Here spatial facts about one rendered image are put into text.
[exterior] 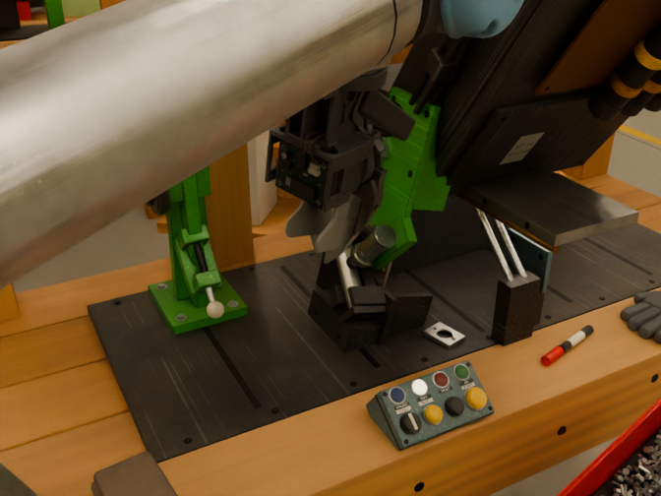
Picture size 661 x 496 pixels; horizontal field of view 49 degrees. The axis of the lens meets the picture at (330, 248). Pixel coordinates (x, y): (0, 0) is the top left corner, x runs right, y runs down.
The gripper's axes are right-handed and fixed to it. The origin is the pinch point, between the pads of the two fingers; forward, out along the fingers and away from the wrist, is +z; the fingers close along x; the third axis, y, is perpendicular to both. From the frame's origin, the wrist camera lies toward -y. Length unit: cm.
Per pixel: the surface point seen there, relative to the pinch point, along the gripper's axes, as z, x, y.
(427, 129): -0.2, -9.3, -34.3
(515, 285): 20.3, 8.2, -39.8
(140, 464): 32.0, -13.1, 13.9
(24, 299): 46, -65, -2
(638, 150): 129, -47, -406
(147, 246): 154, -187, -133
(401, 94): -1.9, -16.6, -38.3
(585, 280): 30, 13, -67
